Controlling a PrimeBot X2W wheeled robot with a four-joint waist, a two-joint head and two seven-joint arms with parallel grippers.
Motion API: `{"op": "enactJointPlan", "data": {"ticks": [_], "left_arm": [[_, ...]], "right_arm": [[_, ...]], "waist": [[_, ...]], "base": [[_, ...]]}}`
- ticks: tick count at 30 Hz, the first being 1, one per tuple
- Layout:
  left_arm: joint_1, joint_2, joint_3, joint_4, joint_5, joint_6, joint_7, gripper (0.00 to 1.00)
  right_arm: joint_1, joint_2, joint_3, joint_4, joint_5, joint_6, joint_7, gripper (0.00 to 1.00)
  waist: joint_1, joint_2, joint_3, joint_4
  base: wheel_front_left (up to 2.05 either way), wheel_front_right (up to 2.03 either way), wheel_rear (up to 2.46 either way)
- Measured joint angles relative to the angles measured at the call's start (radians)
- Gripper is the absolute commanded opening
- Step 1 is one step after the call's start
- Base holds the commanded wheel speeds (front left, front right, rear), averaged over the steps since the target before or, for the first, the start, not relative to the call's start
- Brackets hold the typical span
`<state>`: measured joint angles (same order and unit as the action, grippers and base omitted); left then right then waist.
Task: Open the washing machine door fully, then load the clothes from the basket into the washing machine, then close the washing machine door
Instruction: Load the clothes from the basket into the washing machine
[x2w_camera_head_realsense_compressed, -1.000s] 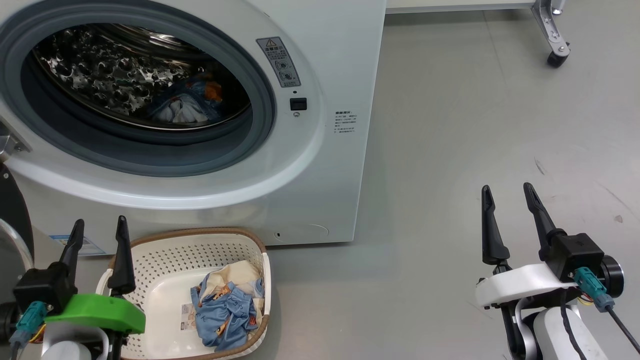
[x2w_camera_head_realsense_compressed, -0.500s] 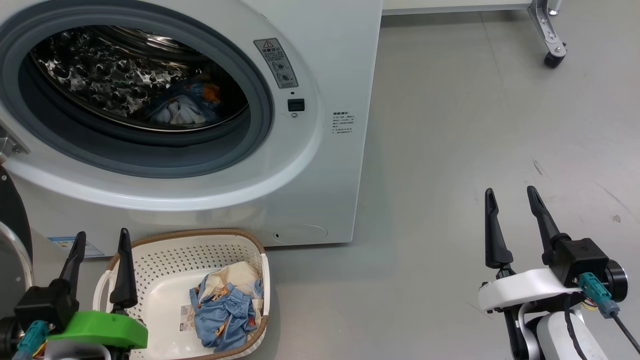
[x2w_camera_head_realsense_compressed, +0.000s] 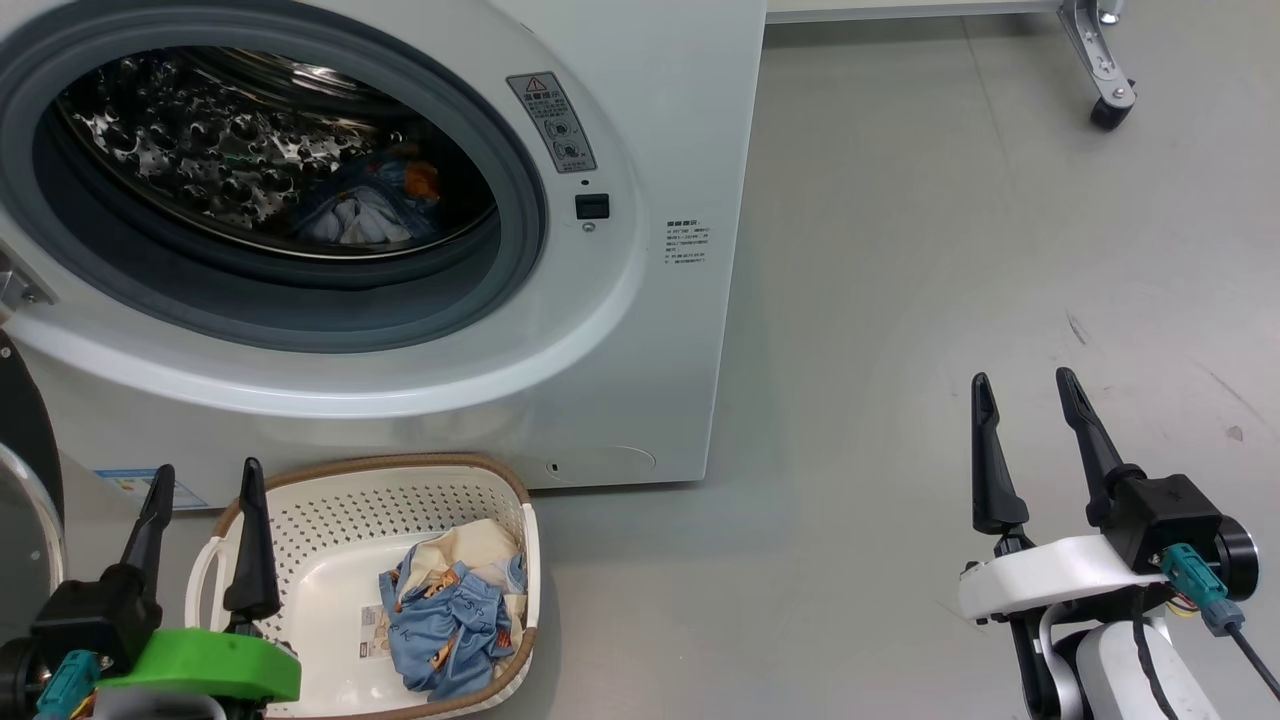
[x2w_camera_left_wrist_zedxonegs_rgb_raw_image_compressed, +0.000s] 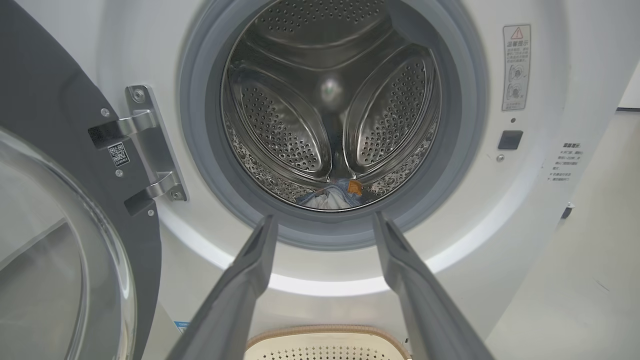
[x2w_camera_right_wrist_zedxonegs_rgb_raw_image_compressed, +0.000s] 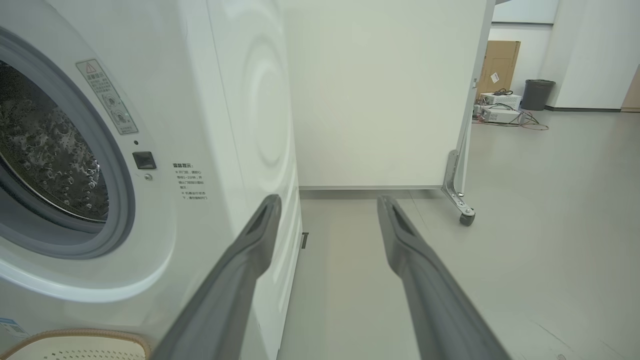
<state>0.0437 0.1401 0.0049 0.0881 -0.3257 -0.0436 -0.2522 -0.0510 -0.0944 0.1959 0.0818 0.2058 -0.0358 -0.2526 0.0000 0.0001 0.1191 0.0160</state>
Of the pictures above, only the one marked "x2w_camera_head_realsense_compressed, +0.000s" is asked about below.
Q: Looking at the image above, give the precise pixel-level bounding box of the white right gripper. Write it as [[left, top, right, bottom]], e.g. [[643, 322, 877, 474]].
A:
[[957, 366, 1171, 625]]

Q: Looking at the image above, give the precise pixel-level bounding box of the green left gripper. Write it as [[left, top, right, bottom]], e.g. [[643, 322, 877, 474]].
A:
[[95, 457, 303, 704]]

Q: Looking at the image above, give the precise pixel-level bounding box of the round dark glass washer door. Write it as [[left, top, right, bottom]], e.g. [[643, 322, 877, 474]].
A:
[[0, 330, 66, 641]]

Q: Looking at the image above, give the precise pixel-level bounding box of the blue garment with cream lining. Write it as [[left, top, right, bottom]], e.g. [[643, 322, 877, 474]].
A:
[[378, 520, 529, 701]]

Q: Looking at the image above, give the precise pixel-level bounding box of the metal door hinge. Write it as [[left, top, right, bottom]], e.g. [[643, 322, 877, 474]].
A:
[[0, 245, 51, 311]]

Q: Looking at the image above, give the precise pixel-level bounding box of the white front-load washing machine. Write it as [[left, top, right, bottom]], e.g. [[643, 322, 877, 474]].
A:
[[0, 0, 768, 491]]

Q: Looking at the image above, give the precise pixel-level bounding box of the white oval filter access cover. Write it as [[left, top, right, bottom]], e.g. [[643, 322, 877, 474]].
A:
[[545, 445, 658, 481]]

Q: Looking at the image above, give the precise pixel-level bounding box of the blue energy label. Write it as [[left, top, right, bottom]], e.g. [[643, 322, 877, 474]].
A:
[[95, 468, 211, 511]]

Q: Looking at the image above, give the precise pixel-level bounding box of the cream perforated laundry basket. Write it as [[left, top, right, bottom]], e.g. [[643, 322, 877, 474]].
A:
[[185, 453, 541, 720]]

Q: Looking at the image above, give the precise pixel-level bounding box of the basket product sticker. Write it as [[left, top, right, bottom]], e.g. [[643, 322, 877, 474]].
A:
[[358, 605, 393, 661]]

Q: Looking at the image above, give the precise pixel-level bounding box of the metal leg with caster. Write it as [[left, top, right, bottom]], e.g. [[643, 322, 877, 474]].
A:
[[1058, 0, 1139, 131]]

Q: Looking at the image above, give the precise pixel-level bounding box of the white partition panel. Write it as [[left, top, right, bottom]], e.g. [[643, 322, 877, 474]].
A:
[[765, 0, 1061, 23]]

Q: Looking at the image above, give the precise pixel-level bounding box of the grey warning label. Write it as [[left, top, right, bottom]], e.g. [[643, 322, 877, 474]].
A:
[[505, 72, 598, 174]]

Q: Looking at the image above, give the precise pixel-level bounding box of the right arm teal-plug cable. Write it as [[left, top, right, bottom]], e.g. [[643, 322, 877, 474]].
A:
[[1160, 543, 1280, 701]]

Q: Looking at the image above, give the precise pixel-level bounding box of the arm teal-plug cable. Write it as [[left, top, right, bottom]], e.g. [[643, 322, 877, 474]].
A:
[[1160, 543, 1280, 701], [35, 650, 101, 720]]

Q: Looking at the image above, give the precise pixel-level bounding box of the left arm teal-plug cable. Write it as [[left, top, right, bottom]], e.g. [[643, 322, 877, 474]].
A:
[[35, 650, 101, 720]]

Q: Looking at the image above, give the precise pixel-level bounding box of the right arm braided black cable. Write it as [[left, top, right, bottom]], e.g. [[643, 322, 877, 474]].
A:
[[1130, 590, 1181, 720]]

